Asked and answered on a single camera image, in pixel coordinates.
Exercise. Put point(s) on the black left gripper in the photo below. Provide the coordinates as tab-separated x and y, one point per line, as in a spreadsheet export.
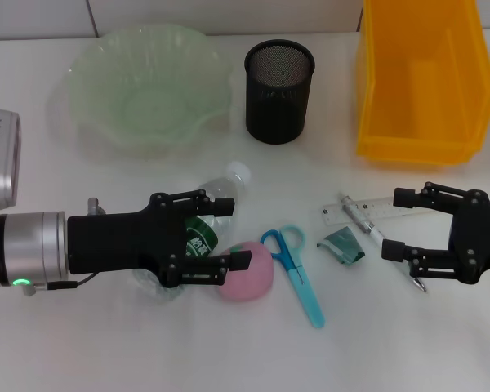
106	243

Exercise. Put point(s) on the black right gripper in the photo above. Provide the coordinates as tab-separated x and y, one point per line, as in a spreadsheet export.
482	241

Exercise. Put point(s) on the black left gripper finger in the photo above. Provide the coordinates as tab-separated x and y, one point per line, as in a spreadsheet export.
241	261

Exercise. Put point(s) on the pink toy peach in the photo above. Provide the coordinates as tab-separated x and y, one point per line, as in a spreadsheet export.
253	283

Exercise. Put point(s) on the clear green-label water bottle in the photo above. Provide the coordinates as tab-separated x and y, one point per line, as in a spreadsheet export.
198	241

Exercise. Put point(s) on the green plastic wrapper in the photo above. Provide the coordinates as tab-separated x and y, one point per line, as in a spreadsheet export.
343	249

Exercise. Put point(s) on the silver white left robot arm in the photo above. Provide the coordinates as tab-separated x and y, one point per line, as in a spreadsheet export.
24	245

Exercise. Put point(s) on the white grey ballpoint pen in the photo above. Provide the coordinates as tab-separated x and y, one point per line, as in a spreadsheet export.
375	234

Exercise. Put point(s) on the transparent plastic ruler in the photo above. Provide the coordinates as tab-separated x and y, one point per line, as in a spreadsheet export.
375	208

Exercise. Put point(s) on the blue scissors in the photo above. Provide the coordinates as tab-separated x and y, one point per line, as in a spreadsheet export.
298	281

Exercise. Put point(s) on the black mesh pen holder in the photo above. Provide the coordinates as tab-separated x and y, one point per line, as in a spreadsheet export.
277	110

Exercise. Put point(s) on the translucent green fruit plate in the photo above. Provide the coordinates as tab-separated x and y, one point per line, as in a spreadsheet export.
126	102

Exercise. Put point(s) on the yellow plastic bin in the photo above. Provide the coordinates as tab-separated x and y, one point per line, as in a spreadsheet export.
424	102

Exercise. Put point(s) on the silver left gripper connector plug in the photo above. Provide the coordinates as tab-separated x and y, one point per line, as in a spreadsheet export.
94	206

